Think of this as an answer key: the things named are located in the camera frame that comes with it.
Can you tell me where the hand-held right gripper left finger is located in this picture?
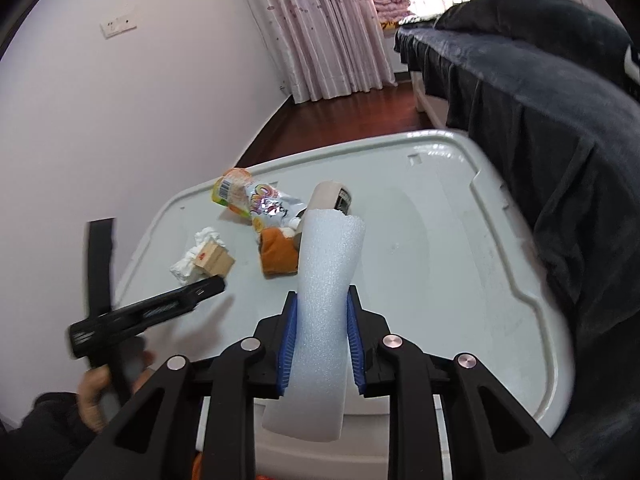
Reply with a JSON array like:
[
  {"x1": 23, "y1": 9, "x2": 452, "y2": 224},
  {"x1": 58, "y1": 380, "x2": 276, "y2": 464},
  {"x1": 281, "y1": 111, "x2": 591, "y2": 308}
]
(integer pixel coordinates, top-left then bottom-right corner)
[{"x1": 62, "y1": 290, "x2": 301, "y2": 480}]

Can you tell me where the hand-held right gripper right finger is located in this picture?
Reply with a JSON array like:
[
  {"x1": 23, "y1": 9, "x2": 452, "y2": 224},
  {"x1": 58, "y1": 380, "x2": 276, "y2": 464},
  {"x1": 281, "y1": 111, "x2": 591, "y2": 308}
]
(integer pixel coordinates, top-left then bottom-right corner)
[{"x1": 345, "y1": 285, "x2": 583, "y2": 480}]

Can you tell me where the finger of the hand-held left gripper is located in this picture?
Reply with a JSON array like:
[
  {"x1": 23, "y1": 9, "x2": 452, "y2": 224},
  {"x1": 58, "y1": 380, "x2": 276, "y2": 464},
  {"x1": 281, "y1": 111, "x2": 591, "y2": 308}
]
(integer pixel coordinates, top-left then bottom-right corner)
[
  {"x1": 88, "y1": 217, "x2": 117, "y2": 318},
  {"x1": 69, "y1": 277, "x2": 227, "y2": 361}
]

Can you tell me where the white foam tube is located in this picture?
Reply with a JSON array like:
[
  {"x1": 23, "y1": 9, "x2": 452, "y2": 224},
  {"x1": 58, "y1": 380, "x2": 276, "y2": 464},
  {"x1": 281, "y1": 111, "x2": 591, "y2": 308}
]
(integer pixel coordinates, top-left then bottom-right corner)
[{"x1": 262, "y1": 208, "x2": 367, "y2": 443}]

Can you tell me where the small cardboard box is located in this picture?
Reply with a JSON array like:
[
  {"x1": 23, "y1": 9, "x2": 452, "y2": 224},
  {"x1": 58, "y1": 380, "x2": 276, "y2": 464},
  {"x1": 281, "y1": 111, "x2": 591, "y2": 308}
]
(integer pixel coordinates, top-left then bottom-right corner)
[{"x1": 194, "y1": 241, "x2": 236, "y2": 277}]

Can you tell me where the person's left forearm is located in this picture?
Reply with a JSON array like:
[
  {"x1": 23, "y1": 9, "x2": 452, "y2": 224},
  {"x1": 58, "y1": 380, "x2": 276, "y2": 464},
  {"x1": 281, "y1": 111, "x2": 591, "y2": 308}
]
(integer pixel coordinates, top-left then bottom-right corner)
[{"x1": 0, "y1": 392, "x2": 108, "y2": 480}]

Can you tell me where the person's left hand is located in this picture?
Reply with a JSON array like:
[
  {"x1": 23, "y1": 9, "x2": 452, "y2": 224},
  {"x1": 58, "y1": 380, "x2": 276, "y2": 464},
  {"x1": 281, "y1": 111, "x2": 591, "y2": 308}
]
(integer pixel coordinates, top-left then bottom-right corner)
[{"x1": 79, "y1": 365, "x2": 113, "y2": 433}]

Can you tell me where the white crumpled tissue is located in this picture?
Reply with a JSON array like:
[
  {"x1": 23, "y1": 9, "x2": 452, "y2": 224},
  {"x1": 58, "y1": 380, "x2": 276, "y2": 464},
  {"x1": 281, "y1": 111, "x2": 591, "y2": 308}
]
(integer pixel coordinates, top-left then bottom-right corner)
[{"x1": 170, "y1": 227, "x2": 223, "y2": 285}]

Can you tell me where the orange plush toy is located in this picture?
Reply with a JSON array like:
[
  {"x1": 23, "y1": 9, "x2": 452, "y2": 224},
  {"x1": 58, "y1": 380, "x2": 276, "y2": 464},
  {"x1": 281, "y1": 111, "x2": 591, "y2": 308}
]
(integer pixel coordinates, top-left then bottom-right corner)
[{"x1": 256, "y1": 226, "x2": 302, "y2": 277}]

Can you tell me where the silver rabbit print snack bag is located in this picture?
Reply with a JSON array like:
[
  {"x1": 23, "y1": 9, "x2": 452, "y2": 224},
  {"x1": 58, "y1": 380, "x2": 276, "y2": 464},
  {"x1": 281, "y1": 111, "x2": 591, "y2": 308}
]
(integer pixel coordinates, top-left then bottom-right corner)
[{"x1": 211, "y1": 168, "x2": 308, "y2": 233}]

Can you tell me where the beige tape roll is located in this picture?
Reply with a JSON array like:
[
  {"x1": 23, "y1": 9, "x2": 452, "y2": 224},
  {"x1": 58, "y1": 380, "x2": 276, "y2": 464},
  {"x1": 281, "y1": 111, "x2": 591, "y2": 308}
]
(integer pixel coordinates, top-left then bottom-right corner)
[{"x1": 300, "y1": 180, "x2": 357, "y2": 226}]

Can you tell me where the dark grey blanket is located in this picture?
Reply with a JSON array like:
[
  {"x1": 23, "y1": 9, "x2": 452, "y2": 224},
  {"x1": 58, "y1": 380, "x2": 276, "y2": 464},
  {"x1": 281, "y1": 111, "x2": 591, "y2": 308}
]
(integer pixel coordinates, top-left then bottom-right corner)
[{"x1": 394, "y1": 0, "x2": 640, "y2": 480}]

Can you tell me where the pink dotted curtain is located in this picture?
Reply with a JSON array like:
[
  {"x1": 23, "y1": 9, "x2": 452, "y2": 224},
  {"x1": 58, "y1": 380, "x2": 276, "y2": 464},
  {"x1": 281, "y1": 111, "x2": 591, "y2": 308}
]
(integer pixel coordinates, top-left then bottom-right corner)
[{"x1": 227, "y1": 0, "x2": 396, "y2": 105}]

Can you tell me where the folded pink quilt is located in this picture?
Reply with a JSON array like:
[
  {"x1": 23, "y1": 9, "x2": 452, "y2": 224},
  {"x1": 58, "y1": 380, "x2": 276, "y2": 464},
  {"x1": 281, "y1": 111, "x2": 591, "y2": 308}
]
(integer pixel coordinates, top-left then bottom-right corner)
[{"x1": 369, "y1": 0, "x2": 412, "y2": 25}]

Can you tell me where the black and white pillow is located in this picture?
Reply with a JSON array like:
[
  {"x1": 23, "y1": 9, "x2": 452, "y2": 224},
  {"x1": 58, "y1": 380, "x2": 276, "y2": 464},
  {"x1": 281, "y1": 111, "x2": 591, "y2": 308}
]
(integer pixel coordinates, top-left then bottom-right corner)
[{"x1": 622, "y1": 42, "x2": 640, "y2": 86}]

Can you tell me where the white wall socket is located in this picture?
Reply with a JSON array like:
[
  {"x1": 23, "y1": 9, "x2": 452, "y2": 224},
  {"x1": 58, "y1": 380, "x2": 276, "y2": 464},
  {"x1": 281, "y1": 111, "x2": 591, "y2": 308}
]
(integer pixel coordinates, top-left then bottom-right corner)
[{"x1": 99, "y1": 16, "x2": 137, "y2": 39}]

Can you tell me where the white bed frame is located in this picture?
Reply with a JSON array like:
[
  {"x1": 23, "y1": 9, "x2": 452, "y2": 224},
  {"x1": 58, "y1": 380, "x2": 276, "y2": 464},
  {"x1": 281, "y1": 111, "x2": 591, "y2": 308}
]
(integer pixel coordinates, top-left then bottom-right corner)
[{"x1": 411, "y1": 71, "x2": 448, "y2": 128}]

